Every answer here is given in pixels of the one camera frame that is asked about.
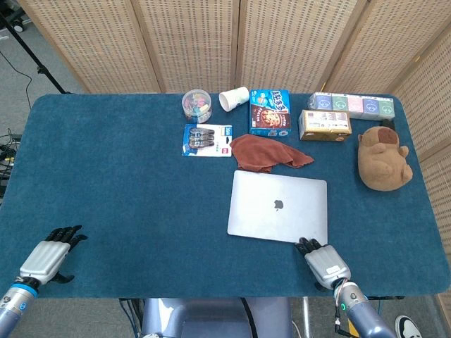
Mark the blue white blister pack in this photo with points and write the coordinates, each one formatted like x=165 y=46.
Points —
x=206 y=141

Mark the clear jar of colourful clips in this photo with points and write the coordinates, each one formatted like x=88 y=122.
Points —
x=196 y=105

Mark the wicker folding screen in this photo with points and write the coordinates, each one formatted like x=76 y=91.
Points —
x=197 y=42

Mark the silver grey laptop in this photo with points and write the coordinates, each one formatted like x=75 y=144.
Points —
x=278 y=206

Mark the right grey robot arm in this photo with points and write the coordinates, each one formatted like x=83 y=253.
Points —
x=363 y=313

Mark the white paper cup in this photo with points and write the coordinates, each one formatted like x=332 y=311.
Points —
x=232 y=98

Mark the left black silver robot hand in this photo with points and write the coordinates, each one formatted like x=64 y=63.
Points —
x=44 y=258

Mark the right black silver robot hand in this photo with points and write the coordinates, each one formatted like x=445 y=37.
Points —
x=326 y=264

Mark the blue table mat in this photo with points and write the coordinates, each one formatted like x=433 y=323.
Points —
x=123 y=183

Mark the blue cookie box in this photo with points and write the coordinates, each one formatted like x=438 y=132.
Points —
x=269 y=114

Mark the multipack of pocket tissues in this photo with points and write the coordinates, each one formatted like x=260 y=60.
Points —
x=352 y=105

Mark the black white shoe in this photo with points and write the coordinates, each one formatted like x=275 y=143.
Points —
x=408 y=327

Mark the yellow brown carton box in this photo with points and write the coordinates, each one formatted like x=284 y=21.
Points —
x=324 y=125

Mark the grey blue robot torso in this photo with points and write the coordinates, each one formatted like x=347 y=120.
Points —
x=211 y=318

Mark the metal table leg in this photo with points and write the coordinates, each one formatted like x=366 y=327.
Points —
x=306 y=317

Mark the black tripod stand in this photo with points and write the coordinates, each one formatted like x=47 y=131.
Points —
x=31 y=56

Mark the rust brown cloth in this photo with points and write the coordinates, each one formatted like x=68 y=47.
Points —
x=262 y=153

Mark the brown capybara plush toy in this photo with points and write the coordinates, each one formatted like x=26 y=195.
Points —
x=382 y=162

